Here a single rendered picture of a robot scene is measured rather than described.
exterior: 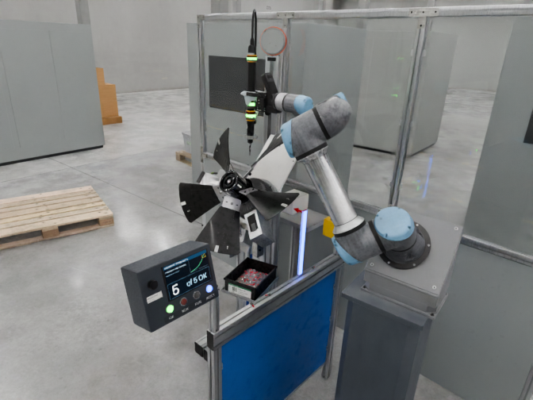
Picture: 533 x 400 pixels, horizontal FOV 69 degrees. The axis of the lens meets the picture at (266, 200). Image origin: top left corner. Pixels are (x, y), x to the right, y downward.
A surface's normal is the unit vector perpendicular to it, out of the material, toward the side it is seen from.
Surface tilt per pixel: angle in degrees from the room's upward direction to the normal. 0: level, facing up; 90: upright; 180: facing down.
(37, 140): 90
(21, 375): 0
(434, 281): 48
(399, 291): 90
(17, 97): 90
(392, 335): 90
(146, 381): 0
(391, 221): 43
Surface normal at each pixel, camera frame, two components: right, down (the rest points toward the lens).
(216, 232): 0.07, -0.30
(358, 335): -0.60, 0.28
